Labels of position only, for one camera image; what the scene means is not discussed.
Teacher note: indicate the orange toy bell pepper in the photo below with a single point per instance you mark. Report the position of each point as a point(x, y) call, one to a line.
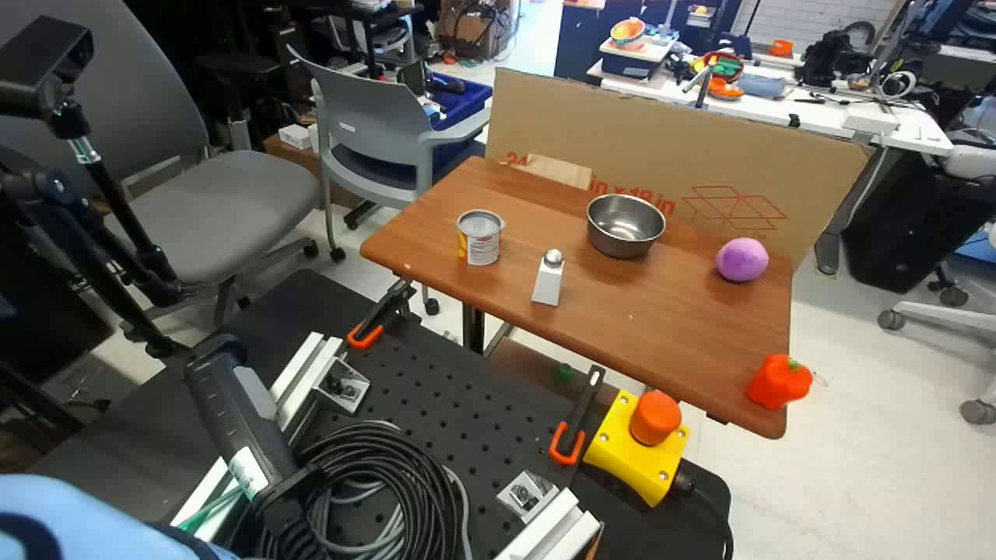
point(776, 380)

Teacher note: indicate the steel bowl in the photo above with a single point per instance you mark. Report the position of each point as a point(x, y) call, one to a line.
point(627, 223)

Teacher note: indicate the white cluttered desk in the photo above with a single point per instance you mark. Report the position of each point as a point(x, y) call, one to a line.
point(809, 110)

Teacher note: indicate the black camera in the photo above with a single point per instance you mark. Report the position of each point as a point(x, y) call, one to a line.
point(41, 56)

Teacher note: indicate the light blue cloth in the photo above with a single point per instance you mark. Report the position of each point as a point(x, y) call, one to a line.
point(74, 518)

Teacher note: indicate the brown cardboard panel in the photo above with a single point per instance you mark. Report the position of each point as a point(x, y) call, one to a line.
point(674, 156)

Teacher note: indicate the white tin can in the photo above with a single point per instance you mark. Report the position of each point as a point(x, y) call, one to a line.
point(481, 239)

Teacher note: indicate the blue storage bin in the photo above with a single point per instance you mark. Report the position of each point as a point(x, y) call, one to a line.
point(457, 100)

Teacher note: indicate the yellow emergency stop box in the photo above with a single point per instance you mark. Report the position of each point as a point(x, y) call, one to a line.
point(632, 453)

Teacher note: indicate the white salt shaker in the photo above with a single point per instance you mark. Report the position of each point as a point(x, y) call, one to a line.
point(549, 281)

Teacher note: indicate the purple plush toy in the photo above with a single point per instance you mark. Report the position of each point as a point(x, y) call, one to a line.
point(741, 258)

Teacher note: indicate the grey padded office chair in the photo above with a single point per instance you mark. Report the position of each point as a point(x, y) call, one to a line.
point(205, 197)

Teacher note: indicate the light grey plastic chair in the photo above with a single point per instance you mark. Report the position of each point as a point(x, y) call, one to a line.
point(384, 136)

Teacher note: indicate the black oblong control box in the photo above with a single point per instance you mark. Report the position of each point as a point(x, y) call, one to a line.
point(236, 415)

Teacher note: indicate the black tripod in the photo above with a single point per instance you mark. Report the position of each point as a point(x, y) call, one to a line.
point(117, 202)

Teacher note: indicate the aluminium extrusion rail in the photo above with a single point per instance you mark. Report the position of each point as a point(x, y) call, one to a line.
point(549, 518)
point(302, 380)

